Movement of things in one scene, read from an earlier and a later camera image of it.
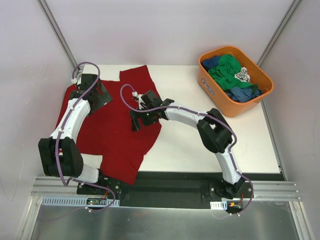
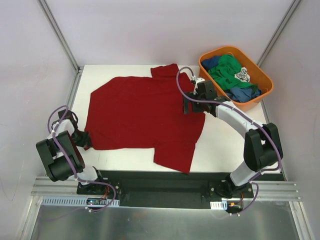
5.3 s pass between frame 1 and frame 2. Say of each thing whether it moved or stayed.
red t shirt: moved
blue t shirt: stayed
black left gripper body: moved
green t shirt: stayed
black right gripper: moved
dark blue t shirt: stayed
